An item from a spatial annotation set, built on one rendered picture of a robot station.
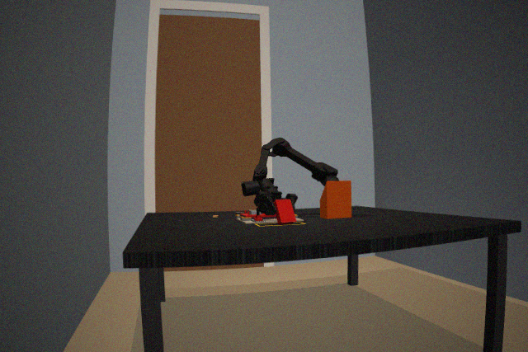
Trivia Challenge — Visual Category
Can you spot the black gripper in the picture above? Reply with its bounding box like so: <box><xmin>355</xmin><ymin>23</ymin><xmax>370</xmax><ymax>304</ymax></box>
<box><xmin>254</xmin><ymin>185</ymin><xmax>298</xmax><ymax>212</ymax></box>

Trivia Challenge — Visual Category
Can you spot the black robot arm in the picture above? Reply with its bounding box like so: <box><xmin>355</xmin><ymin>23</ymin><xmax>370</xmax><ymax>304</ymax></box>
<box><xmin>241</xmin><ymin>138</ymin><xmax>339</xmax><ymax>196</ymax></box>

